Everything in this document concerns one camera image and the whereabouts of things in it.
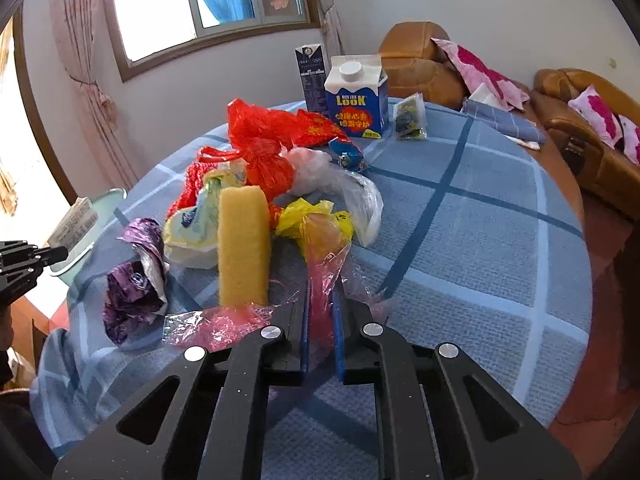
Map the red mesh bag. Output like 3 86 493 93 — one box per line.
165 146 242 222

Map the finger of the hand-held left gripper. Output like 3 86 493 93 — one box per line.
0 240 69 273
0 266 47 307

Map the red plastic bag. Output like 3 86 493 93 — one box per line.
227 99 302 202

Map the purple foil wrapper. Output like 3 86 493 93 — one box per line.
102 217 169 347

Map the brown leather sofa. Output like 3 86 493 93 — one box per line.
532 68 640 222

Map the white paper tissue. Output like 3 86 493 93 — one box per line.
467 82 506 109

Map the pink floral pillow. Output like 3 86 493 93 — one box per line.
617 114 640 166
430 37 531 112
567 84 626 149

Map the red printed packet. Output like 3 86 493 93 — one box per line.
292 108 352 149

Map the blue orange snack wrapper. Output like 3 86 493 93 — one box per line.
328 138 366 171

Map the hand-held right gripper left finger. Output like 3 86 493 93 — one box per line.
52 285 311 480

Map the yellow sponge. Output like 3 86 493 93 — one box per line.
217 185 274 307

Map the blue white milk carton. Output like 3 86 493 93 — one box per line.
323 54 390 139

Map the white printed paper box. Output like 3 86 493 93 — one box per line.
49 197 99 252

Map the pink transparent plastic wrapper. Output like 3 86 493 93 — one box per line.
162 214 397 356

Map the clear plastic bag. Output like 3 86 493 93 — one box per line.
280 146 385 247

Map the tall dark blue carton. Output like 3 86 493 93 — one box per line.
293 42 331 114

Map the yellow curtain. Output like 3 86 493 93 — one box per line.
0 157 19 217

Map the folded blue checked cloth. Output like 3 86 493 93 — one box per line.
459 97 549 144

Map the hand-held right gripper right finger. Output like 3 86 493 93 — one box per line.
332 285 583 480

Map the wide pink curtain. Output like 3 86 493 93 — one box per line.
47 0 142 189

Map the yellow white plastic bag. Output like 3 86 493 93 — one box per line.
162 162 251 269

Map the light green bin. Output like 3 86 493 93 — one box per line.
47 188 129 282

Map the brown framed window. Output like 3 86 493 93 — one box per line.
102 0 322 83

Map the clear packet with green contents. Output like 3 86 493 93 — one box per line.
391 92 429 141

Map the narrow pink curtain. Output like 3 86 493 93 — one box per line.
304 0 347 59

